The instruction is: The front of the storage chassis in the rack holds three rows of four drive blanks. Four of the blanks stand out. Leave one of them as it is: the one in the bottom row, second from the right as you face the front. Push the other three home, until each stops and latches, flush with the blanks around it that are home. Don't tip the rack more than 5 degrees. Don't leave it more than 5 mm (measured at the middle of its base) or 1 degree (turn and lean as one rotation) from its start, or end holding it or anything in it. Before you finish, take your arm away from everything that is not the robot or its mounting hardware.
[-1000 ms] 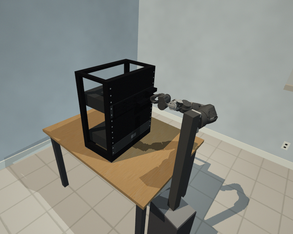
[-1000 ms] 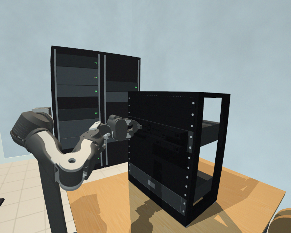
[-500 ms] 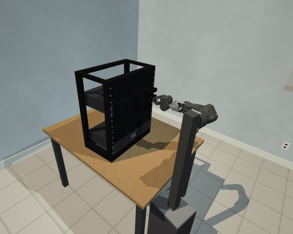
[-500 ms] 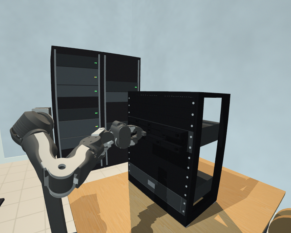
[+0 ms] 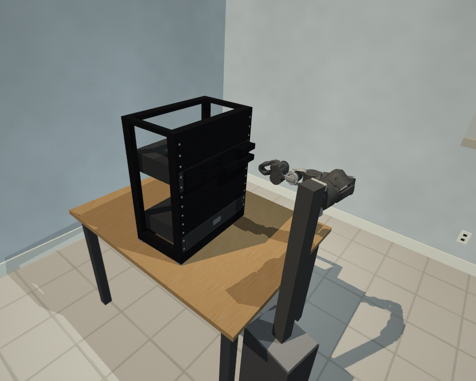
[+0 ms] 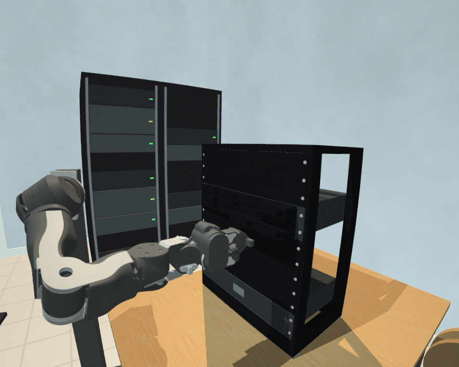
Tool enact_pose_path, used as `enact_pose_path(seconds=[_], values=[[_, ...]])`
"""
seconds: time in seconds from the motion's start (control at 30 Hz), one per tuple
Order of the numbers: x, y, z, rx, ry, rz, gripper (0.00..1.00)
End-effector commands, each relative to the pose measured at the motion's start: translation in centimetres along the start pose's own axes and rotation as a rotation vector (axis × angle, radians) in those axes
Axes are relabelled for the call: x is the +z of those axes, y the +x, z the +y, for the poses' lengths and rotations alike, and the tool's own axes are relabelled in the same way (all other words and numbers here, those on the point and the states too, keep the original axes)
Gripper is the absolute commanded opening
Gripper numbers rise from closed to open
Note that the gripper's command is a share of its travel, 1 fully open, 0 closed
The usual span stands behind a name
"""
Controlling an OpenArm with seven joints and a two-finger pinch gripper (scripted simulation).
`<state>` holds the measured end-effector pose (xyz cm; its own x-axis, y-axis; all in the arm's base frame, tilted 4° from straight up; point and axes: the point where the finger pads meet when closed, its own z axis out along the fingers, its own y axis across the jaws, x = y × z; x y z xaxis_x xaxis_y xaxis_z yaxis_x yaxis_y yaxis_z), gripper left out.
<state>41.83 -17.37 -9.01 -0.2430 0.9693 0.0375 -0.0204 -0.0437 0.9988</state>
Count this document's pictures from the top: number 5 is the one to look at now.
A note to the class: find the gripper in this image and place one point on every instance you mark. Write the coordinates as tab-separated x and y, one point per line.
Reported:
277	172

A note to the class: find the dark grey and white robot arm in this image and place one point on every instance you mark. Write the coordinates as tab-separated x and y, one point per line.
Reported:
337	184

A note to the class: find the black server rack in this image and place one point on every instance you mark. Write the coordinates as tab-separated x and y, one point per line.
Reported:
205	163

